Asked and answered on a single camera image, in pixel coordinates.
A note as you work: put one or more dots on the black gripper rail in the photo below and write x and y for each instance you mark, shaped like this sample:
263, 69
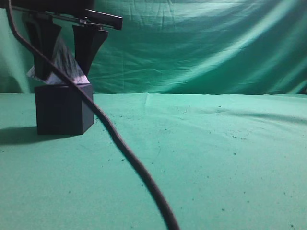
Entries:
88, 32

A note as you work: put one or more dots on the white marbled square pyramid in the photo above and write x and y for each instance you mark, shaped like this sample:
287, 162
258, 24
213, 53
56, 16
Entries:
64, 60

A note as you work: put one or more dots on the black cube block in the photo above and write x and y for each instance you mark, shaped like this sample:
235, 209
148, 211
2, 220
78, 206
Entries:
60, 111

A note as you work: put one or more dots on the green backdrop cloth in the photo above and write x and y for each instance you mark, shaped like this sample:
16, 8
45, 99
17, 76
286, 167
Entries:
203, 47

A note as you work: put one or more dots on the green table cloth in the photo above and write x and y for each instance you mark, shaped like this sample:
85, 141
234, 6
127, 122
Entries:
223, 162

